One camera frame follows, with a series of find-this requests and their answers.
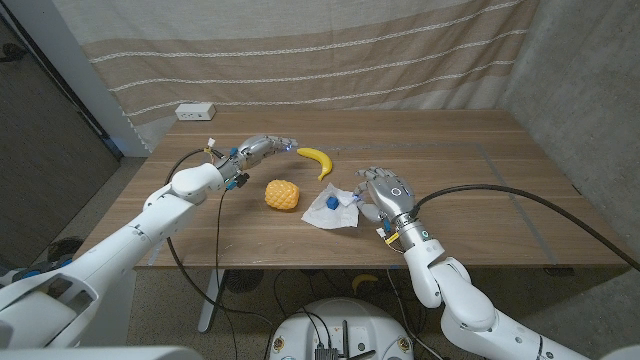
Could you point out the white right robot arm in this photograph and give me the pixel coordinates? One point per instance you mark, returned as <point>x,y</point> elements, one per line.
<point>465,300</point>

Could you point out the black round floor object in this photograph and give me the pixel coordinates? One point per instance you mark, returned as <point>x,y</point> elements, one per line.
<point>65,246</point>

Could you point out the white power strip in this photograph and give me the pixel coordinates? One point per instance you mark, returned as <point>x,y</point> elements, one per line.
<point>195,111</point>

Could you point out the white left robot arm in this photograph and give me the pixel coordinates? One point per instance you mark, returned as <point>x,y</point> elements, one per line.
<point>125,240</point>

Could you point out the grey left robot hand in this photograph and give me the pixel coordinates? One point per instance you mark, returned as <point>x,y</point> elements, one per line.
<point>252,152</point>

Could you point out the black round floor fan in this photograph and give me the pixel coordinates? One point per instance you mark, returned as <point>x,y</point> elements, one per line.
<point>244,280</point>

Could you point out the small blue block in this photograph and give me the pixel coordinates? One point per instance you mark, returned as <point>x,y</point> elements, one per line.
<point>332,202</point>

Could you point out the white table leg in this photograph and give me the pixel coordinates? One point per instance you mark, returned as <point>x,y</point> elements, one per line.
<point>210,300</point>

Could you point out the white cloth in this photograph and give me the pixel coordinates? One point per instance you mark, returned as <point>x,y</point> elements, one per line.
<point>325,217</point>

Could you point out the beige striped curtain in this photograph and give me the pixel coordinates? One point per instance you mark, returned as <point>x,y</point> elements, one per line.
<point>300,65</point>

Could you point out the yellow toy banana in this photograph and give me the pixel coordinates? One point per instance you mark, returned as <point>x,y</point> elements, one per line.
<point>320,157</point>

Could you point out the yellow banana on floor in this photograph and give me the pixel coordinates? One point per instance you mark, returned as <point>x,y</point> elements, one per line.
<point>364,280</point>

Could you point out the orange toy pineapple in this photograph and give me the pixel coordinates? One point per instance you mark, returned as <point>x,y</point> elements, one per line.
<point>282,195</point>

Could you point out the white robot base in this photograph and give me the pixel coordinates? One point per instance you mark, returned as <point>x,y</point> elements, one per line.
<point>345,320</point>

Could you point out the dark panel door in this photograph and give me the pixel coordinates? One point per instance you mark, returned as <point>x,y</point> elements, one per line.
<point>45,165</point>

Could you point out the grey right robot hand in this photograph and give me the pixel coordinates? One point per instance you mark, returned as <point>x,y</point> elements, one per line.
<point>392,200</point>

